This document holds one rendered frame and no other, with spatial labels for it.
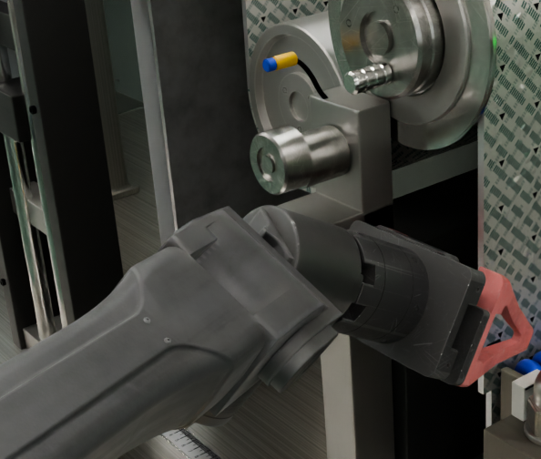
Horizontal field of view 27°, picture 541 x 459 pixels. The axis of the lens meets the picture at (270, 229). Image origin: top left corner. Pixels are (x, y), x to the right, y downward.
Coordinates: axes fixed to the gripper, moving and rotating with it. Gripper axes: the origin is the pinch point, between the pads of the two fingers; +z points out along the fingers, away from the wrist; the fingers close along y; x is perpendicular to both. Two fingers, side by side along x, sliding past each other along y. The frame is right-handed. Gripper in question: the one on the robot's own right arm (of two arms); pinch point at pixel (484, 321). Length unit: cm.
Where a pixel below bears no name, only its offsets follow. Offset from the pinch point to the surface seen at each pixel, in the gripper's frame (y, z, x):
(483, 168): 0.3, -5.9, 8.7
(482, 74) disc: 0.8, -9.5, 13.6
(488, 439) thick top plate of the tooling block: 4.4, -1.2, -6.3
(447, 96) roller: -1.8, -8.7, 12.0
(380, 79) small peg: -4.6, -11.6, 11.5
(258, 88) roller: -22.9, -5.6, 9.1
